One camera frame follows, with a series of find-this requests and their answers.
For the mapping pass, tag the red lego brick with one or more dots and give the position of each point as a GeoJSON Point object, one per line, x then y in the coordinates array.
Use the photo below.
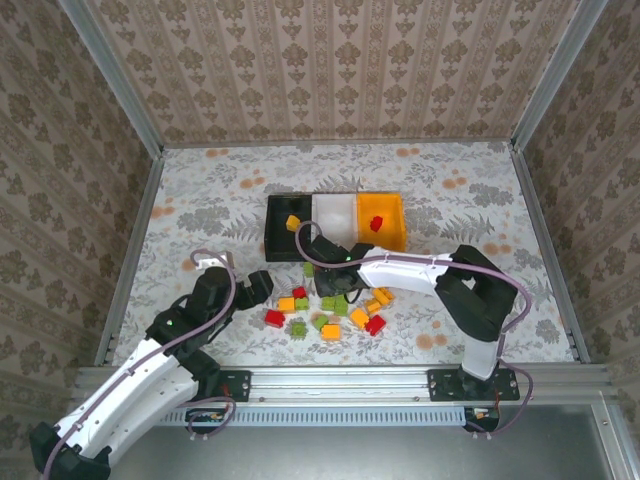
{"type": "Point", "coordinates": [274, 318]}
{"type": "Point", "coordinates": [375, 324]}
{"type": "Point", "coordinates": [299, 292]}
{"type": "Point", "coordinates": [376, 223]}

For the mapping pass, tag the dark green lego brick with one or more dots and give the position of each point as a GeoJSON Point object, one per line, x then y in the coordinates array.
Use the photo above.
{"type": "Point", "coordinates": [298, 329]}

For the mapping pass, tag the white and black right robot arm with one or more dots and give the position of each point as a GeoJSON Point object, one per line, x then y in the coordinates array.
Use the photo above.
{"type": "Point", "coordinates": [400, 277]}

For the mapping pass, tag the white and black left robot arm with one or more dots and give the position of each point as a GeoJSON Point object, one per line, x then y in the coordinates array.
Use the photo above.
{"type": "Point", "coordinates": [150, 387]}

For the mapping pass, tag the black plastic bin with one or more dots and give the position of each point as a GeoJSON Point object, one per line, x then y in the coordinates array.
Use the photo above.
{"type": "Point", "coordinates": [280, 245]}

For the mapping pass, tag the orange plastic bin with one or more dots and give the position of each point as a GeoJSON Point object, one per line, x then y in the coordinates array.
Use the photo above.
{"type": "Point", "coordinates": [395, 235]}

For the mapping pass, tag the white plastic bin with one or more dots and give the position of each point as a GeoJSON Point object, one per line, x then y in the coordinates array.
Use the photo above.
{"type": "Point", "coordinates": [335, 215]}

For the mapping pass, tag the floral patterned table covering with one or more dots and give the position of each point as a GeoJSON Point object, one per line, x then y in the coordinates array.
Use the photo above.
{"type": "Point", "coordinates": [425, 200]}

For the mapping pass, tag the left base connector board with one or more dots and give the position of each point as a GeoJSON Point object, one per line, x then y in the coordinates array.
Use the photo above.
{"type": "Point", "coordinates": [212, 416]}

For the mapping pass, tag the base connector board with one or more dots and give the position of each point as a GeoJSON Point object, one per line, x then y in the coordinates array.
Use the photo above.
{"type": "Point", "coordinates": [482, 414]}
{"type": "Point", "coordinates": [212, 416]}

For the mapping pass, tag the grey metal panel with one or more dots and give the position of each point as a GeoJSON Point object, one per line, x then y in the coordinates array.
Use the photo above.
{"type": "Point", "coordinates": [350, 455]}

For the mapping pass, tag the right base connector board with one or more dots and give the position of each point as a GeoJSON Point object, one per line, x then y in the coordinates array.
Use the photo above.
{"type": "Point", "coordinates": [482, 414]}

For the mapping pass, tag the aluminium side rail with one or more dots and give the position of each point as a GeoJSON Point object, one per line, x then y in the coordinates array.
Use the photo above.
{"type": "Point", "coordinates": [132, 260]}
{"type": "Point", "coordinates": [549, 250]}

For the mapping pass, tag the aluminium mounting rail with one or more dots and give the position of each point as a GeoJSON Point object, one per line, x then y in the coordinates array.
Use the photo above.
{"type": "Point", "coordinates": [340, 385]}

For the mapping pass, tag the thin aluminium cross rail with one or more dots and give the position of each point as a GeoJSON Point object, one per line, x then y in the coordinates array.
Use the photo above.
{"type": "Point", "coordinates": [340, 144]}

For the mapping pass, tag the aluminium frame post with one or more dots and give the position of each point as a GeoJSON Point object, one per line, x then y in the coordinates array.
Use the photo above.
{"type": "Point", "coordinates": [119, 85]}
{"type": "Point", "coordinates": [556, 75]}

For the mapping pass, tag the aluminium corner frame bar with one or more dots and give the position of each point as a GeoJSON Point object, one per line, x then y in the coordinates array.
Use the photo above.
{"type": "Point", "coordinates": [612, 440]}

